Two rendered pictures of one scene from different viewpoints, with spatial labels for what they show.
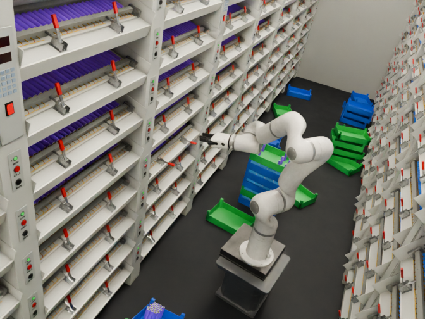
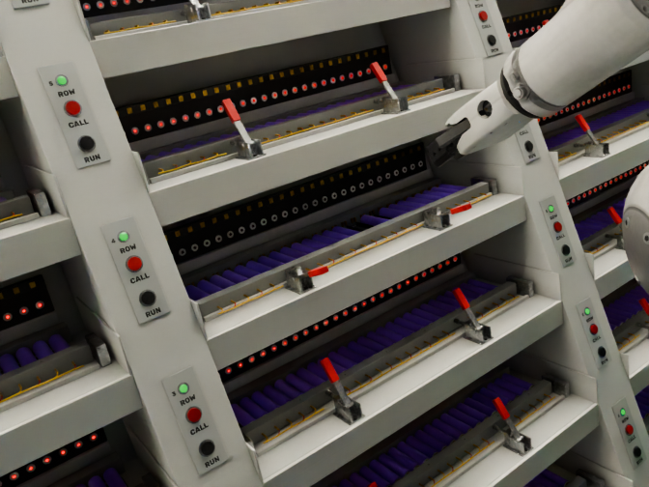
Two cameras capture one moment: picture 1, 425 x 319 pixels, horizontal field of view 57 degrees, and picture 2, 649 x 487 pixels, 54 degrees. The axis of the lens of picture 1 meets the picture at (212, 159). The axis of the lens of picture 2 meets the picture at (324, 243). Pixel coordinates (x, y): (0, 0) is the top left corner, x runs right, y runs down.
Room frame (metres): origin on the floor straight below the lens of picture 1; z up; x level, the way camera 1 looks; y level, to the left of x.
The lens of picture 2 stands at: (1.08, -0.37, 0.79)
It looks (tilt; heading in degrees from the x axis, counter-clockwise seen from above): 3 degrees down; 43
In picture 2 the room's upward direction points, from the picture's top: 21 degrees counter-clockwise
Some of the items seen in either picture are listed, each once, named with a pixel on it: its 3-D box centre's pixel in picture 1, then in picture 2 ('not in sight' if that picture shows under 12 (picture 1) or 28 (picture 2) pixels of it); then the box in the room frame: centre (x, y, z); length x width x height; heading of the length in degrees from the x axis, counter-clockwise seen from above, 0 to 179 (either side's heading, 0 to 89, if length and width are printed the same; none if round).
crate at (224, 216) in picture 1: (231, 218); not in sight; (2.13, -0.21, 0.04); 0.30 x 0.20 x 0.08; 65
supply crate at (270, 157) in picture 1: (274, 156); not in sight; (2.40, -0.43, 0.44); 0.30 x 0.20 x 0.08; 66
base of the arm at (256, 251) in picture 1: (260, 241); not in sight; (1.54, -0.34, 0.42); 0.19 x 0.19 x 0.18
